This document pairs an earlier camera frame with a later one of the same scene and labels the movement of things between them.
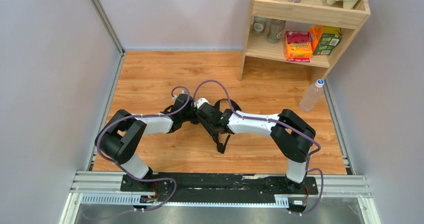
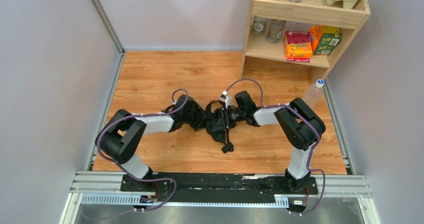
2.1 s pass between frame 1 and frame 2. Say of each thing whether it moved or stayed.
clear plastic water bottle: stayed
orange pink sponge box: stayed
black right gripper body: moved
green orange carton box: stayed
